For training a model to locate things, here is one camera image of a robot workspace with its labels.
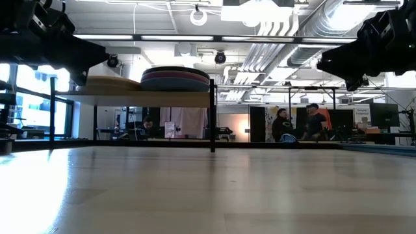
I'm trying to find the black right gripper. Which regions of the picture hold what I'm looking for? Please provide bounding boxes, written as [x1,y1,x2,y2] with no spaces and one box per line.
[317,37,384,92]

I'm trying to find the beige plate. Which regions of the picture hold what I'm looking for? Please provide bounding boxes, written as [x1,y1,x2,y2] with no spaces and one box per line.
[84,79,142,93]

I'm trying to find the person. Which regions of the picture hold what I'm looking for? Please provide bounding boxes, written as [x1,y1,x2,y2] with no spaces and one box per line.
[135,116,156,140]
[271,108,295,143]
[300,103,329,141]

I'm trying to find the black aluminium rig frame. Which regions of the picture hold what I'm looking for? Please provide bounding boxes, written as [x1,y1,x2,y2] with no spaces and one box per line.
[0,138,416,157]

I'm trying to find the white hanging cloth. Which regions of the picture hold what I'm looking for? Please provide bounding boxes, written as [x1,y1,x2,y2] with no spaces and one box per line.
[159,107,209,139]

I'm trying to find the blue round bag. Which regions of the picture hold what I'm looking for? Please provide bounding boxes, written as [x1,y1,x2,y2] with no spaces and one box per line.
[279,133,298,144]

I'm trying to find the black computer monitor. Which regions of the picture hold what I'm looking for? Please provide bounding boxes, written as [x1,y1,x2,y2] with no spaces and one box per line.
[369,103,400,127]

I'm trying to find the purple plate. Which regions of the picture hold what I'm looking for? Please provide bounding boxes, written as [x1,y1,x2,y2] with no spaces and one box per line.
[141,71,211,85]

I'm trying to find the sage green plate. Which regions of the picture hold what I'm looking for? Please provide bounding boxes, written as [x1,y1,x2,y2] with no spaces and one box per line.
[143,66,211,77]

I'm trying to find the thin black background frame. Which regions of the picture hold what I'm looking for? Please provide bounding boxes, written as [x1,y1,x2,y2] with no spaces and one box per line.
[216,84,416,133]

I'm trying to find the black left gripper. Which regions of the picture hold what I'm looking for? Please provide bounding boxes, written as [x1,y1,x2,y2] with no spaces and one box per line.
[48,34,110,86]

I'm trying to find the silver ventilation duct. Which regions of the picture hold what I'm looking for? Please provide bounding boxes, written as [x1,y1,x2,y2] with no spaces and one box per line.
[287,0,378,68]

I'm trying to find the white sign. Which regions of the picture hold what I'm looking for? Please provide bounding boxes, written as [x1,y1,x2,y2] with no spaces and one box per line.
[164,122,177,139]

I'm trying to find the ceiling light strip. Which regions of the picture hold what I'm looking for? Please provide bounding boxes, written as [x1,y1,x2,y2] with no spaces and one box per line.
[73,33,358,44]

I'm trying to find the orange panel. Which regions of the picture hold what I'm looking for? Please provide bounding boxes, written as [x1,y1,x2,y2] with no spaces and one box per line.
[317,108,333,131]

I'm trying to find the white ring fixture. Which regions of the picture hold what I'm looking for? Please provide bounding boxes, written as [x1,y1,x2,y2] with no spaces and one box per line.
[189,8,209,27]

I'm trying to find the light blue plate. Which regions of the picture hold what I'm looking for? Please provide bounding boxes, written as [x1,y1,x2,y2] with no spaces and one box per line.
[140,77,211,93]

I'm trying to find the window with black frame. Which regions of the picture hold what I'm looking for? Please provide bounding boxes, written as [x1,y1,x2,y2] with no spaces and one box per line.
[0,63,75,138]

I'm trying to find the white ceiling unit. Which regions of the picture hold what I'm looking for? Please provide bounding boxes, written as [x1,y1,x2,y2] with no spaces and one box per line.
[220,0,300,36]

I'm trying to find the wooden shelf black legs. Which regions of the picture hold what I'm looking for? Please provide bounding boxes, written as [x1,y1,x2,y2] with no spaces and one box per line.
[48,76,217,153]

